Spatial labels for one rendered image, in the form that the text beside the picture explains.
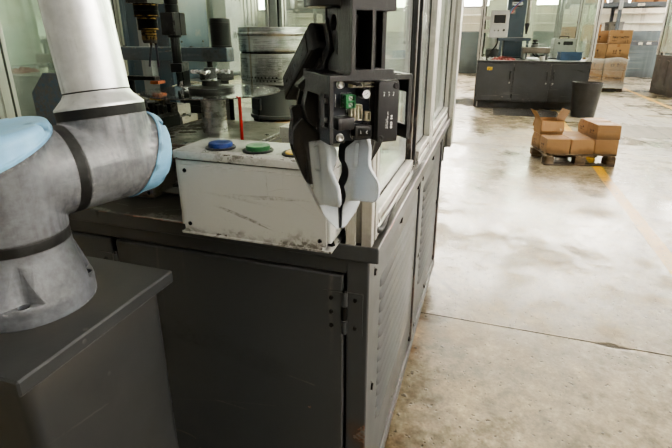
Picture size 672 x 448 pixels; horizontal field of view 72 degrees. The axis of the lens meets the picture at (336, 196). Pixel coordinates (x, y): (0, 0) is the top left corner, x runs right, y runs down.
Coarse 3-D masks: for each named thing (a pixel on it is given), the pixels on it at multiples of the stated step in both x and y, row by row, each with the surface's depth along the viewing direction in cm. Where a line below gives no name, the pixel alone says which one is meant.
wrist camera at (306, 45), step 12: (312, 24) 39; (312, 36) 39; (324, 36) 39; (300, 48) 42; (312, 48) 39; (300, 60) 42; (312, 60) 41; (288, 72) 46; (300, 72) 43; (288, 84) 47; (288, 96) 48
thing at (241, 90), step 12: (228, 84) 127; (240, 84) 127; (144, 96) 103; (156, 96) 102; (168, 96) 102; (180, 96) 102; (192, 96) 102; (204, 96) 102; (216, 96) 102; (228, 96) 102; (240, 96) 102; (252, 96) 102
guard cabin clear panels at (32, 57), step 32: (0, 0) 179; (32, 0) 191; (224, 0) 217; (256, 0) 212; (288, 0) 207; (448, 0) 172; (32, 32) 192; (448, 32) 184; (32, 64) 194; (224, 64) 227; (32, 96) 195; (384, 160) 89
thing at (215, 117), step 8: (208, 104) 111; (216, 104) 112; (224, 104) 114; (208, 112) 112; (216, 112) 112; (224, 112) 114; (208, 120) 113; (216, 120) 113; (224, 120) 114; (208, 128) 113; (216, 128) 113; (224, 128) 115
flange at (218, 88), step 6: (204, 84) 111; (210, 84) 110; (216, 84) 111; (192, 90) 109; (198, 90) 108; (204, 90) 108; (210, 90) 108; (216, 90) 108; (222, 90) 109; (228, 90) 110; (234, 90) 113
